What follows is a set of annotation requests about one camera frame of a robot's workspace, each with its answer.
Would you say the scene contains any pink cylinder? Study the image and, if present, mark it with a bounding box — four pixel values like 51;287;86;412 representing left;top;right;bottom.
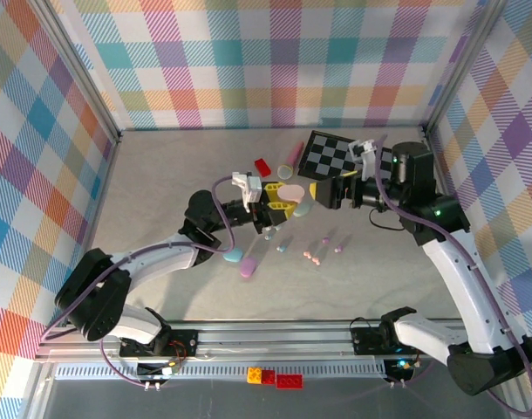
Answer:
286;141;305;167

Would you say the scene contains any aluminium mounting rail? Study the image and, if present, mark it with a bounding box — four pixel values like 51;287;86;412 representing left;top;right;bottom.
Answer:
34;318;515;363

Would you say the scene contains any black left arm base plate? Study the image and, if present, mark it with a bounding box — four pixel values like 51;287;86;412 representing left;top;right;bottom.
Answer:
119;329;201;358

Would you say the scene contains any white slotted cable duct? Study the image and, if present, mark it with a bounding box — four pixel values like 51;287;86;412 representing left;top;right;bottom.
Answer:
54;364;392;381

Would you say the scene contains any black and grey checkerboard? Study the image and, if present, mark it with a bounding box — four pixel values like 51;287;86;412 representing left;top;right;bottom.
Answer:
297;129;396;181

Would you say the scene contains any pink earbud charging case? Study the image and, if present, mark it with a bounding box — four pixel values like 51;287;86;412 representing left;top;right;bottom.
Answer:
277;183;306;205

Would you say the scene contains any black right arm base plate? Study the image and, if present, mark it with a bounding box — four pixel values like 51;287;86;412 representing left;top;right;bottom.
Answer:
350;326;433;355

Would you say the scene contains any purple earbud charging case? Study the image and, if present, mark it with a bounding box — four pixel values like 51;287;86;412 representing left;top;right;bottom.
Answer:
239;256;260;279

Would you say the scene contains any thin black cable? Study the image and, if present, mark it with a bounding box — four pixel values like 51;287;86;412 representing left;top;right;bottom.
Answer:
368;208;405;231

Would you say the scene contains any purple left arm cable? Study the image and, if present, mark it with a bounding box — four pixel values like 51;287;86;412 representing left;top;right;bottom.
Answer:
38;174;249;389

